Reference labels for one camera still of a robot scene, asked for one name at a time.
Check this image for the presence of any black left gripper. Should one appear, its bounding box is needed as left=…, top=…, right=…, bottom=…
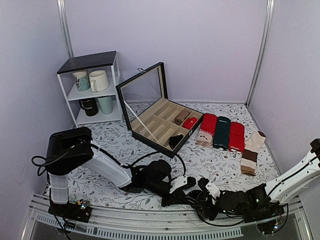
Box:
left=145, top=182, right=187, bottom=210

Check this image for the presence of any black white striped sock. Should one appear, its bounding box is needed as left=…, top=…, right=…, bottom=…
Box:
left=185, top=189, right=202, bottom=204

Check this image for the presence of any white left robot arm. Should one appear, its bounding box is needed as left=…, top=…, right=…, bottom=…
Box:
left=44, top=127, right=196, bottom=217

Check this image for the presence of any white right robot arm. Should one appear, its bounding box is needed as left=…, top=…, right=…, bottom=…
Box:
left=194, top=138, right=320, bottom=223

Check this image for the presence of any rolled black sock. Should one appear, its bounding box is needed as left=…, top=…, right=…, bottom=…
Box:
left=169, top=134, right=184, bottom=150

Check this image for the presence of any floral white table mat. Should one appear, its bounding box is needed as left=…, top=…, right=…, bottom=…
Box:
left=68, top=102, right=279, bottom=211

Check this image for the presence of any cream brown striped sock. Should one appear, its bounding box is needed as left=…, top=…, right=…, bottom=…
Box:
left=240, top=131, right=266, bottom=176

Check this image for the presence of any red white sock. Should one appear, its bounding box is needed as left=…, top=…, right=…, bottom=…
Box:
left=228, top=121, right=245, bottom=153

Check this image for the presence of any red beige patterned sock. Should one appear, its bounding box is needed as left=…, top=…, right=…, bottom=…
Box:
left=195, top=113, right=218, bottom=148

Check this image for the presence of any rolled red sock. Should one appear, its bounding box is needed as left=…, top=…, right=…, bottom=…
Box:
left=182, top=116, right=198, bottom=130

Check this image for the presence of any dark green sock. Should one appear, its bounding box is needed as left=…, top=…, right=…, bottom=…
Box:
left=212, top=116, right=231, bottom=150

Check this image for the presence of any rolled tan sock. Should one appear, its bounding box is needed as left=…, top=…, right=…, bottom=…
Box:
left=174, top=109, right=191, bottom=125

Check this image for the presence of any black compartment storage box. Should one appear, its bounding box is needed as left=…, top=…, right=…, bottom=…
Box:
left=116, top=62, right=204, bottom=158

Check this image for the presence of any mint green tumbler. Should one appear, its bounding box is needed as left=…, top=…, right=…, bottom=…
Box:
left=97, top=96, right=113, bottom=115

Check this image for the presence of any black mug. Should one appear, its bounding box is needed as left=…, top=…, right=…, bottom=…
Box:
left=78, top=98, right=99, bottom=117

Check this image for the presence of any white ceramic mug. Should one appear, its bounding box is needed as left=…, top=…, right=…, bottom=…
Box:
left=89, top=70, right=109, bottom=93

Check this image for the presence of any white shelf black top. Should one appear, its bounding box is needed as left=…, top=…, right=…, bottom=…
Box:
left=57, top=50, right=123, bottom=127

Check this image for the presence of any patterned teal white mug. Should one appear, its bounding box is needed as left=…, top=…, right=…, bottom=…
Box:
left=72, top=70, right=91, bottom=92

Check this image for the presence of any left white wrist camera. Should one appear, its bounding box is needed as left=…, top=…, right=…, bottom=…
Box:
left=169, top=176, right=188, bottom=194

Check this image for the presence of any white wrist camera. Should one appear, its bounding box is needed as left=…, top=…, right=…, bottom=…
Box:
left=205, top=181, right=221, bottom=205
left=169, top=176, right=188, bottom=194

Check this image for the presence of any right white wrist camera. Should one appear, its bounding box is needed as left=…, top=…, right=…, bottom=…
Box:
left=205, top=181, right=221, bottom=205

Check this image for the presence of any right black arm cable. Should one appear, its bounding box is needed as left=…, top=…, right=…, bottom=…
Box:
left=196, top=154, right=320, bottom=227

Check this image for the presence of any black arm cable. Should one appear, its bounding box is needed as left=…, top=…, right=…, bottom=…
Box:
left=31, top=143, right=187, bottom=178
left=196, top=154, right=320, bottom=227

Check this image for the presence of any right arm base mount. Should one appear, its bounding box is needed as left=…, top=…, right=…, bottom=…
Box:
left=242, top=203, right=289, bottom=235

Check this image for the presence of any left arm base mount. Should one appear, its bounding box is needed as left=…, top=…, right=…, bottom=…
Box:
left=48, top=199, right=92, bottom=223

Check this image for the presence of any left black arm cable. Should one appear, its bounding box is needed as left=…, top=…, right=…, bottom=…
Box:
left=31, top=143, right=187, bottom=178

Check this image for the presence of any aluminium front rail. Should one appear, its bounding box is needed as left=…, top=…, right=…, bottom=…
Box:
left=21, top=197, right=313, bottom=240

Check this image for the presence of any right aluminium corner post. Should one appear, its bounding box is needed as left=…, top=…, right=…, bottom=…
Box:
left=245, top=0, right=275, bottom=108

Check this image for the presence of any aluminium corner post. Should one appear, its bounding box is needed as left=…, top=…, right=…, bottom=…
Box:
left=245, top=0, right=275, bottom=108
left=56, top=0, right=74, bottom=58

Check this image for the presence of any left aluminium corner post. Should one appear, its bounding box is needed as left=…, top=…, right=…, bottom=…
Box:
left=56, top=0, right=74, bottom=58

